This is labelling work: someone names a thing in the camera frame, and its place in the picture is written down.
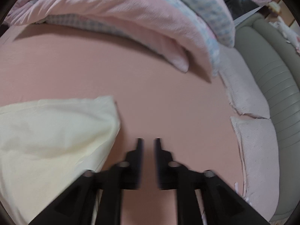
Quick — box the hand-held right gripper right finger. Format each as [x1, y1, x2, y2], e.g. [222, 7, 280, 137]
[153, 138, 270, 225]

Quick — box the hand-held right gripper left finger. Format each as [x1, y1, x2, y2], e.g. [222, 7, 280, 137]
[28, 138, 144, 225]

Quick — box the cream and pink sweatshirt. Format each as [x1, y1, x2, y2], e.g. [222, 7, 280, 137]
[0, 96, 121, 225]

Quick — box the pale checked pillow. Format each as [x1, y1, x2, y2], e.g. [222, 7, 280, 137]
[218, 44, 271, 119]
[230, 116, 280, 221]

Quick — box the grey padded headboard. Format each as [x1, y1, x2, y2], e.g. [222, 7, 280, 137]
[234, 13, 300, 223]

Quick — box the pink printed quilt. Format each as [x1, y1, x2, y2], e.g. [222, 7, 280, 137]
[3, 0, 236, 78]

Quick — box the row of plush toys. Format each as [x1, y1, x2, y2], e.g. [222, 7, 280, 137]
[268, 1, 300, 54]

